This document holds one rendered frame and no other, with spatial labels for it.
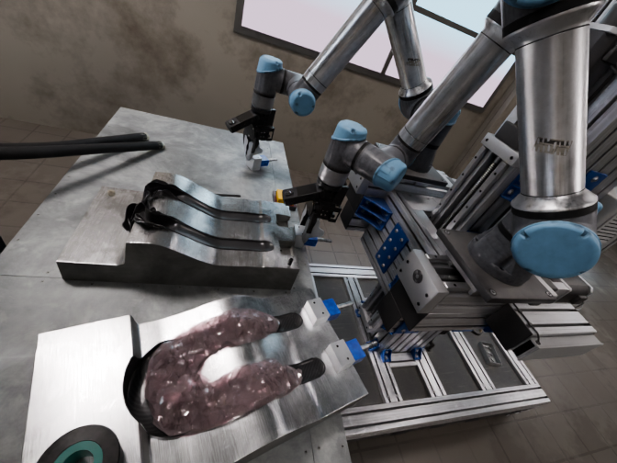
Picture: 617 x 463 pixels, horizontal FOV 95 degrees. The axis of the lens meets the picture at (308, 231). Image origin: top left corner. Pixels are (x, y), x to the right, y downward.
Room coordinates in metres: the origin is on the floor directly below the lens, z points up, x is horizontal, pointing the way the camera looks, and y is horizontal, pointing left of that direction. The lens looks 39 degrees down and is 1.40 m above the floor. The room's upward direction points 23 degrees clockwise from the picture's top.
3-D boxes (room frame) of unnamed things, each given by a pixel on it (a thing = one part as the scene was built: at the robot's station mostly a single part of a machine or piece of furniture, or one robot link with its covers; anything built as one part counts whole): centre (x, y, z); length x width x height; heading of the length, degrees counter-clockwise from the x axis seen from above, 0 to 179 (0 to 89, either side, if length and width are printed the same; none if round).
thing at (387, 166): (0.66, -0.10, 1.14); 0.11 x 0.11 x 0.08; 68
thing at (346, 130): (0.68, 0.00, 1.14); 0.09 x 0.08 x 0.11; 68
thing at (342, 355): (0.36, -0.20, 0.86); 0.13 x 0.05 x 0.05; 132
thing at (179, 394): (0.22, 0.04, 0.90); 0.26 x 0.18 x 0.08; 132
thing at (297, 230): (0.69, -0.02, 0.83); 0.13 x 0.05 x 0.05; 112
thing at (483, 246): (0.63, -0.47, 1.09); 0.15 x 0.15 x 0.10
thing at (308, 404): (0.21, 0.04, 0.86); 0.50 x 0.26 x 0.11; 132
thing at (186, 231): (0.50, 0.25, 0.92); 0.35 x 0.16 x 0.09; 115
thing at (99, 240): (0.50, 0.26, 0.87); 0.50 x 0.26 x 0.14; 115
